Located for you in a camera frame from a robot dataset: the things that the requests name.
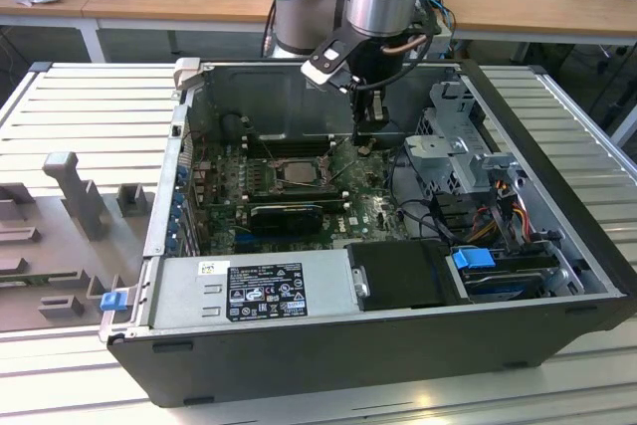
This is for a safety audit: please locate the silver power supply unit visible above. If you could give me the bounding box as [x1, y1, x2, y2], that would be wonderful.
[146, 251, 360, 329]

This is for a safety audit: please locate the black disk bay cover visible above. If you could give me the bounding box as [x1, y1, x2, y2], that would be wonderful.
[345, 240, 452, 313]

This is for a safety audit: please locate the green motherboard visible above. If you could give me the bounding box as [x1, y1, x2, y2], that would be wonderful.
[191, 138, 414, 257]

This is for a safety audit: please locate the blue disk carrier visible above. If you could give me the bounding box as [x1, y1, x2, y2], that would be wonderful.
[451, 245, 495, 273]

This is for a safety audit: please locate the thin wire locking lever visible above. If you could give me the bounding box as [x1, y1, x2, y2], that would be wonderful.
[262, 135, 282, 169]
[325, 144, 360, 185]

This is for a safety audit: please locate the yellow red wire bundle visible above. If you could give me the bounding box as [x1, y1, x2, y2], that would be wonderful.
[467, 193, 536, 247]

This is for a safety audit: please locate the black wire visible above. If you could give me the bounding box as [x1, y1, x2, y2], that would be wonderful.
[386, 148, 452, 242]

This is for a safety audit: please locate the blue cable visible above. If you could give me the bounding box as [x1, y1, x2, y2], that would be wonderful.
[422, 0, 457, 48]

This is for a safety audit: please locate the silver hard disk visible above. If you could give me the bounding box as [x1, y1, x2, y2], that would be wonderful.
[457, 265, 548, 303]

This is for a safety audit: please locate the light grey case latch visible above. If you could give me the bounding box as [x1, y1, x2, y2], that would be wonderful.
[172, 57, 203, 94]

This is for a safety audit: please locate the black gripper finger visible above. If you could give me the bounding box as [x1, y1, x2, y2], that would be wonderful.
[353, 89, 391, 148]

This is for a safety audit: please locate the black power supply label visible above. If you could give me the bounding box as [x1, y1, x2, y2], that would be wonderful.
[227, 261, 310, 319]

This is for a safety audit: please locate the green RAM stick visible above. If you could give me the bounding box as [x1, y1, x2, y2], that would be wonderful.
[0, 274, 51, 292]

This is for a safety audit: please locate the black graphics card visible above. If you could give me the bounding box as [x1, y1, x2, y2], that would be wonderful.
[248, 203, 323, 238]

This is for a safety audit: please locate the silver bay bracket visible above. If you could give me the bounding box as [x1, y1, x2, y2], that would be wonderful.
[350, 268, 372, 300]

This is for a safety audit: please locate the black RAM slot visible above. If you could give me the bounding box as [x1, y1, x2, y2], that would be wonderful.
[243, 144, 335, 152]
[243, 138, 335, 146]
[243, 133, 335, 141]
[246, 192, 348, 199]
[243, 149, 335, 158]
[246, 187, 347, 194]
[246, 201, 352, 208]
[246, 196, 350, 203]

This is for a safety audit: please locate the grey parts rack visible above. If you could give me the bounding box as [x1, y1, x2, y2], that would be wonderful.
[0, 150, 153, 334]

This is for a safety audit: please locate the black PC case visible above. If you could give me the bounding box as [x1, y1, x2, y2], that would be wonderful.
[98, 57, 637, 409]

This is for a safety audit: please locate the silver perforated drive cage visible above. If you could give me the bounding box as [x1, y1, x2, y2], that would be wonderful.
[402, 80, 531, 227]

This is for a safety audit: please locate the CPU socket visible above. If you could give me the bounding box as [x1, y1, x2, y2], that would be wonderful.
[268, 155, 334, 192]

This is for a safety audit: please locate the metal socket cover frame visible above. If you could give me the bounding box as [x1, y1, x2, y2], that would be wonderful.
[271, 158, 332, 190]

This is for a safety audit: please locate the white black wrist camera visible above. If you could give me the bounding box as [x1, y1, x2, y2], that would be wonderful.
[300, 38, 352, 94]

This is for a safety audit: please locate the black cylindrical component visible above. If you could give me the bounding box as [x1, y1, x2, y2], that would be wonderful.
[221, 113, 246, 143]

